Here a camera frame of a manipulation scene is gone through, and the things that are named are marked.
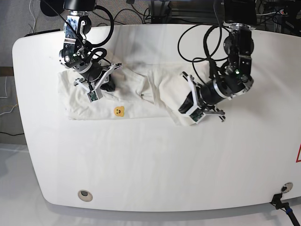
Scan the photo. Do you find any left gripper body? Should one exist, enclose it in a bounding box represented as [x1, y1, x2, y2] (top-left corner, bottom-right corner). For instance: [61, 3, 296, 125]
[181, 72, 226, 122]

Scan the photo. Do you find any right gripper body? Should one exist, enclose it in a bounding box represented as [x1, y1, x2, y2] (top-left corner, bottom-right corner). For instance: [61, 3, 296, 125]
[73, 62, 122, 93]

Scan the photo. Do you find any white printed T-shirt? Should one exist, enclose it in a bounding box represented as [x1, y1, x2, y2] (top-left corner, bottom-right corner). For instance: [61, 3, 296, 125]
[58, 62, 209, 126]

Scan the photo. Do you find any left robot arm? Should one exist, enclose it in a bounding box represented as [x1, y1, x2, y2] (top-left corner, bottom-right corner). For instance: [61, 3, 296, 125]
[178, 0, 256, 123]

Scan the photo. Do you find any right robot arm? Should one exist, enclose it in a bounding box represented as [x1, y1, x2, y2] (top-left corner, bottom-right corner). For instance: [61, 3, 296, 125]
[60, 0, 121, 93]

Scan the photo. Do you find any black round stand base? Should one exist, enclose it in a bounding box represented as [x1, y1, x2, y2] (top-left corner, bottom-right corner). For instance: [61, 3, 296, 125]
[40, 0, 64, 17]

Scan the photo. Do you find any red white warning sticker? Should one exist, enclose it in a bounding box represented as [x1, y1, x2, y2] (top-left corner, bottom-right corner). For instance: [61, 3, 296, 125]
[296, 145, 301, 163]

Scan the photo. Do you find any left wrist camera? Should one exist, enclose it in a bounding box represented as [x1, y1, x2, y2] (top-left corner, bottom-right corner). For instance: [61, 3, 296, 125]
[190, 109, 205, 124]

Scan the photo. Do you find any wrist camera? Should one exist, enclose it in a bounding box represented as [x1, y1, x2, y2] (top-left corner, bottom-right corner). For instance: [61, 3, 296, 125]
[87, 89, 103, 102]
[190, 109, 205, 124]

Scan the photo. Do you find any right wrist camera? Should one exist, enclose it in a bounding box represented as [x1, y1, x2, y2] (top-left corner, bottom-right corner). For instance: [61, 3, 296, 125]
[87, 89, 103, 102]

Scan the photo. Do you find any white cable on floor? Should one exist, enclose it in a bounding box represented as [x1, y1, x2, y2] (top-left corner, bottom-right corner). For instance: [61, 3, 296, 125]
[27, 0, 38, 33]

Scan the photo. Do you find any black aluminium frame base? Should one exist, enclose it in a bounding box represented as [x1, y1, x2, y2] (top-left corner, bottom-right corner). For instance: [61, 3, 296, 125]
[147, 0, 190, 24]

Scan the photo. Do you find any left table cable grommet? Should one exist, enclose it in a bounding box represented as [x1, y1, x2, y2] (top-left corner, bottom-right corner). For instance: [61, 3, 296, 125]
[78, 190, 93, 202]

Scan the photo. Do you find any table cable grommet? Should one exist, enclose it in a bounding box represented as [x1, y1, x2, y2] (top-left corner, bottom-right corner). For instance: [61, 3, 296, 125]
[78, 190, 93, 202]
[281, 182, 293, 194]

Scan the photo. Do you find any right table cable grommet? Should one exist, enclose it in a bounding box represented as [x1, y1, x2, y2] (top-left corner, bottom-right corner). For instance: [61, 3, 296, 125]
[281, 182, 293, 194]

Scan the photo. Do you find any black camera clamp mount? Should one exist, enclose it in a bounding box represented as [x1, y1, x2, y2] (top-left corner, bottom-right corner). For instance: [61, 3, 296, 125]
[270, 193, 300, 226]

